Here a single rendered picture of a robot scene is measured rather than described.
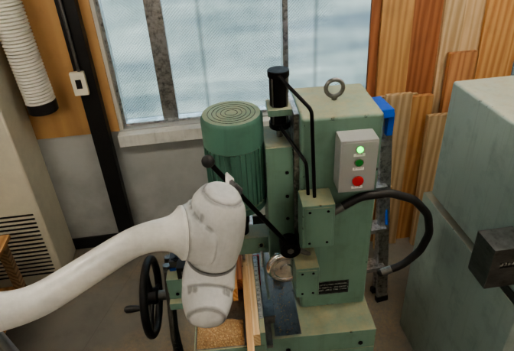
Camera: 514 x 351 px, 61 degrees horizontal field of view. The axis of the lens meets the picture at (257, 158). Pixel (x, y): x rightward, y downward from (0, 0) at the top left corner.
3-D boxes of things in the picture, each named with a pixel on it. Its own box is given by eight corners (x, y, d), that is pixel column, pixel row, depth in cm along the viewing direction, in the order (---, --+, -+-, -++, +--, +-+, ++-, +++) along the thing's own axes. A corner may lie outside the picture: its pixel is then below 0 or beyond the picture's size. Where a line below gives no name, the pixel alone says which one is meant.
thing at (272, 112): (265, 121, 129) (263, 65, 120) (292, 118, 129) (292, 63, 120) (268, 133, 122) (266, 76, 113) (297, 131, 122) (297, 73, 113)
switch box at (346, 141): (333, 180, 123) (335, 131, 115) (367, 177, 124) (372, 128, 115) (338, 193, 118) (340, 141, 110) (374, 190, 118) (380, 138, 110)
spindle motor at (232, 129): (211, 187, 145) (200, 102, 129) (264, 183, 146) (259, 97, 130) (210, 222, 130) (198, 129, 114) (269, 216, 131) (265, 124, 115)
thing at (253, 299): (243, 216, 178) (242, 206, 176) (248, 216, 178) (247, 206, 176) (254, 346, 127) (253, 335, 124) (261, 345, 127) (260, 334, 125)
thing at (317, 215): (297, 230, 132) (297, 190, 124) (327, 227, 132) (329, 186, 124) (302, 249, 124) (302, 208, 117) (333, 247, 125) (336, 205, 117)
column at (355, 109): (291, 261, 169) (289, 87, 132) (348, 256, 170) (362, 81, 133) (300, 308, 150) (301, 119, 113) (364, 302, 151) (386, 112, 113)
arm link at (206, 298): (229, 280, 100) (238, 236, 93) (230, 339, 86) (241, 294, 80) (181, 277, 98) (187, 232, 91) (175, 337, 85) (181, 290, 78)
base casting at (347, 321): (205, 266, 182) (203, 249, 177) (341, 253, 184) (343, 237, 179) (202, 365, 143) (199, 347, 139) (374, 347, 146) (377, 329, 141)
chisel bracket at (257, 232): (228, 245, 152) (226, 226, 147) (268, 242, 152) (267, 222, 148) (229, 260, 145) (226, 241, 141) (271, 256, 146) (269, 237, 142)
